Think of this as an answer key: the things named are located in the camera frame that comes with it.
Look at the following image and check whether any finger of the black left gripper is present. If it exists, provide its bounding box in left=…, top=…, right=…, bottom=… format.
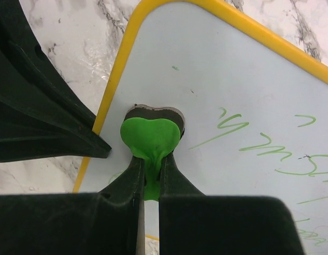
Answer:
left=0, top=1, right=111, bottom=163

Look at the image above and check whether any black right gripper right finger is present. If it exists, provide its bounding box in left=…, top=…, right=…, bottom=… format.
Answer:
left=159, top=154, right=304, bottom=254

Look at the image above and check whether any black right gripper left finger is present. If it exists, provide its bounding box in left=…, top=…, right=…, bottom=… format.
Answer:
left=0, top=157, right=145, bottom=254

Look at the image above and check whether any green whiteboard eraser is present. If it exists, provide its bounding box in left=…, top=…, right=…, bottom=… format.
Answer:
left=120, top=104, right=185, bottom=201

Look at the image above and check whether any yellow framed whiteboard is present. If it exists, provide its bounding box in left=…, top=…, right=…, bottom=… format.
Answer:
left=74, top=1, right=328, bottom=254

